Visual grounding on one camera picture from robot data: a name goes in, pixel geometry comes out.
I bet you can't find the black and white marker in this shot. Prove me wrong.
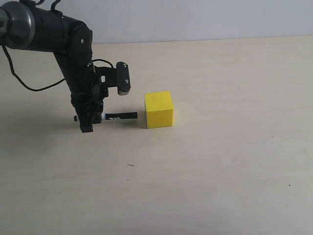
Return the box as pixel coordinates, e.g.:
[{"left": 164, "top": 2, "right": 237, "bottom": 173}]
[{"left": 91, "top": 112, "right": 138, "bottom": 122}]

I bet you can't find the black cable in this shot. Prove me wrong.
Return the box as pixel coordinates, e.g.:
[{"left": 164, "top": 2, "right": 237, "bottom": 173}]
[{"left": 0, "top": 44, "right": 67, "bottom": 93}]

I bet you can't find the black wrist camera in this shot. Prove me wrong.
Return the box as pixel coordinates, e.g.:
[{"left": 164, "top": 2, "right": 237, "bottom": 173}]
[{"left": 95, "top": 62, "right": 131, "bottom": 97}]

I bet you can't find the yellow foam cube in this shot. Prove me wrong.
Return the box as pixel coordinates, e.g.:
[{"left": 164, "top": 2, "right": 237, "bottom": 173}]
[{"left": 144, "top": 91, "right": 174, "bottom": 129}]

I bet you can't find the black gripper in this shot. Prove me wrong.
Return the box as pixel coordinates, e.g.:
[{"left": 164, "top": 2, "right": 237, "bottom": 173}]
[{"left": 54, "top": 50, "right": 105, "bottom": 133}]

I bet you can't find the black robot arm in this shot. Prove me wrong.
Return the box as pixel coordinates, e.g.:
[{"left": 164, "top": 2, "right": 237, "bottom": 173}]
[{"left": 0, "top": 0, "right": 103, "bottom": 133}]

